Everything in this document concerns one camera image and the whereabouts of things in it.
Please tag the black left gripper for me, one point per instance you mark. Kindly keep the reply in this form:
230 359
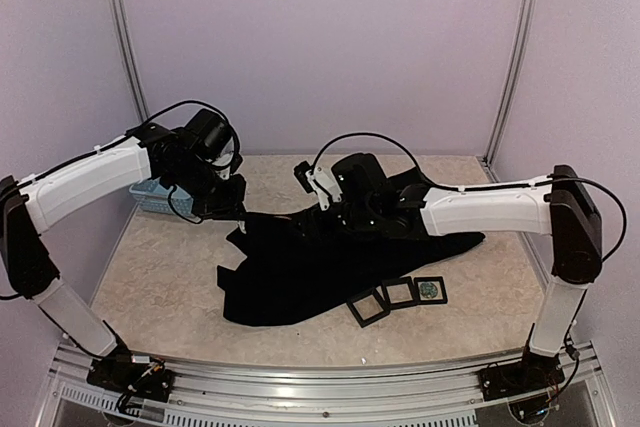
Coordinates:
231 209

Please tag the black garment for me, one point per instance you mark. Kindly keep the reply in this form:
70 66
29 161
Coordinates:
295 268

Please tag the green round brooch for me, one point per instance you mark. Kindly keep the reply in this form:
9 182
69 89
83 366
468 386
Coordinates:
429 290

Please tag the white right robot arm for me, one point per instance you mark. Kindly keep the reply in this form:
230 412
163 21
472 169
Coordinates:
556 206

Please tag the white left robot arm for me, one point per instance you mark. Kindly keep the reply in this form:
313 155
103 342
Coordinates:
32 207

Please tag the light blue plastic basket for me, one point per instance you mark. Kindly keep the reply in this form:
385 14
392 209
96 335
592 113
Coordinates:
153 197

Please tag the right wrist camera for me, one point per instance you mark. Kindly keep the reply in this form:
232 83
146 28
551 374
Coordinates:
350 179

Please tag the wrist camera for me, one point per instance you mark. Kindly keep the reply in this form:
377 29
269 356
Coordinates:
350 179
213 139

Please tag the middle black square frame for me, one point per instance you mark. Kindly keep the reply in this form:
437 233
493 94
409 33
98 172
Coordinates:
399 293

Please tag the black square frame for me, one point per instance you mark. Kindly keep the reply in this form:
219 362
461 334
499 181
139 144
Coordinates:
399 293
439 280
368 307

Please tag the left black square frame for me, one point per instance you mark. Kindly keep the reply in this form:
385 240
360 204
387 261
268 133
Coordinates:
368 307

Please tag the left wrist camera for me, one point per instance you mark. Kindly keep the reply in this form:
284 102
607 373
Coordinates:
213 139

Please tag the right black square frame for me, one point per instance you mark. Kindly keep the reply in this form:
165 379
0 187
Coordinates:
439 280

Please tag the front aluminium rail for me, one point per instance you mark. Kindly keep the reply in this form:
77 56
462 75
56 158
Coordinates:
444 393

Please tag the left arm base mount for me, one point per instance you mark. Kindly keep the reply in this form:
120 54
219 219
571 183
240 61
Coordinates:
132 376

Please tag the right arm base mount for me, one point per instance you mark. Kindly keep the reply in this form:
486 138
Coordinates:
530 373

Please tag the right aluminium corner post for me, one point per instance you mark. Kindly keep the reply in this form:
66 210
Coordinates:
515 64

